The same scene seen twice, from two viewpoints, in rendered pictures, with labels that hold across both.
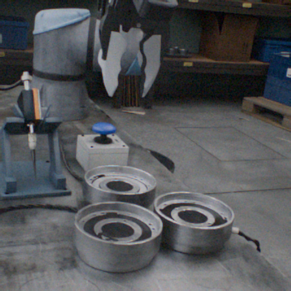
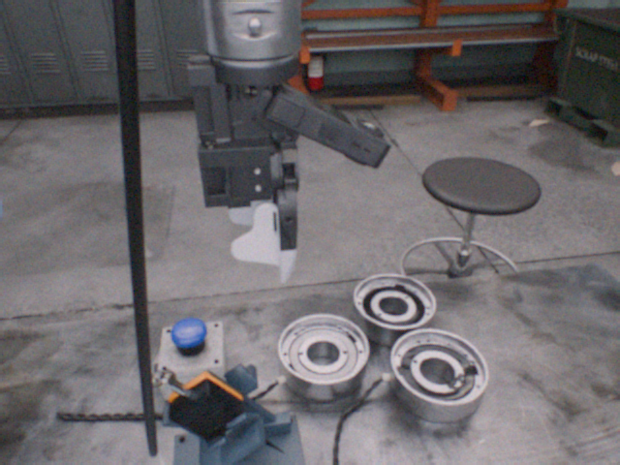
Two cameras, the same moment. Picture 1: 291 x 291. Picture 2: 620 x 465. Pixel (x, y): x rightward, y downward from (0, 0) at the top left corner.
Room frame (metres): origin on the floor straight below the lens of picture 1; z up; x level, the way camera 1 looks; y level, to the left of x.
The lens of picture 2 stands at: (0.57, 0.40, 1.26)
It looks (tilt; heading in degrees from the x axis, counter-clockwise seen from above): 34 degrees down; 285
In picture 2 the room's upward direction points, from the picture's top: straight up
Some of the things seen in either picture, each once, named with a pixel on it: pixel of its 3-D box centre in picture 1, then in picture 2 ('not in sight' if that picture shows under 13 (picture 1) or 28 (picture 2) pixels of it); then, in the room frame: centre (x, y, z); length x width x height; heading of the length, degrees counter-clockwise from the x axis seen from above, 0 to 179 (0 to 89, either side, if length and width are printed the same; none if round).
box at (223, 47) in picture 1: (225, 36); not in sight; (4.93, -0.64, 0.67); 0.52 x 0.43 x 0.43; 115
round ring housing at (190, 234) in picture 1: (191, 222); (392, 310); (0.59, -0.07, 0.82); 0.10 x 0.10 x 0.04
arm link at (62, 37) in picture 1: (64, 39); not in sight; (1.11, 0.21, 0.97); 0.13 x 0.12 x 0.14; 96
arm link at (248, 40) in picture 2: not in sight; (252, 28); (0.72, 0.04, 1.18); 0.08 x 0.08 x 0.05
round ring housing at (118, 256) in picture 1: (117, 236); (436, 375); (0.53, 0.02, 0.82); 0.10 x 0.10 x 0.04
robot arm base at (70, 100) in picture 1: (58, 90); not in sight; (1.11, 0.21, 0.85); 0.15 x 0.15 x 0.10
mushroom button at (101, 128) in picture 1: (102, 138); (191, 343); (0.80, 0.07, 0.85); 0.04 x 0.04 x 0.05
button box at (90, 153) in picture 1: (101, 151); (189, 358); (0.81, 0.08, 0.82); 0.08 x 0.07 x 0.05; 25
